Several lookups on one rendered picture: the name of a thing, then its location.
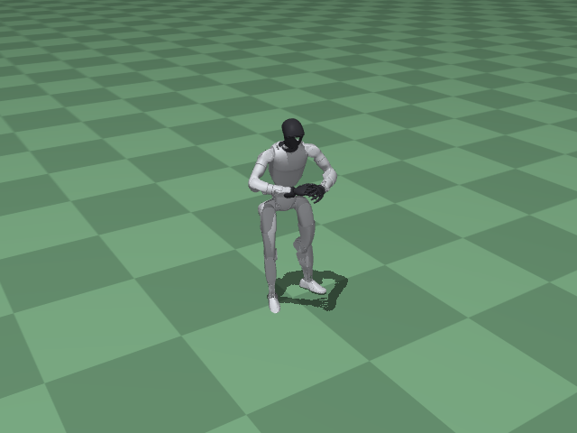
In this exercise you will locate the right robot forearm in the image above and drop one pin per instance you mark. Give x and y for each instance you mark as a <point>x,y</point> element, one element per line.
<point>270,189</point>

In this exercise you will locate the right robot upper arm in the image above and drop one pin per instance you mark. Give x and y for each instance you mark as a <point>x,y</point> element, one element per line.
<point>260,166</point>

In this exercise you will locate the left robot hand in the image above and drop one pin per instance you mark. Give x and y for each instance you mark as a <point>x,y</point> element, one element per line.
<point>320,194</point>

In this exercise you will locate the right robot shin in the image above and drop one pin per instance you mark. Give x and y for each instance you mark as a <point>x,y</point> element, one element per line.
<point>270,272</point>

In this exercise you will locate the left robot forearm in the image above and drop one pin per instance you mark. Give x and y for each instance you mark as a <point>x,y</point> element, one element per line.
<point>329,180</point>

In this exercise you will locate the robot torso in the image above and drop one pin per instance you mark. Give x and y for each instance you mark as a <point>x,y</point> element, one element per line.
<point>286,169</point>

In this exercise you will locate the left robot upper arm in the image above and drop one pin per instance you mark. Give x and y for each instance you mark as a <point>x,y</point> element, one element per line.
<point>319,158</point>

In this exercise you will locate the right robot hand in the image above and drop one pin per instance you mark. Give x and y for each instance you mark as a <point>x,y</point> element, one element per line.
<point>300,191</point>

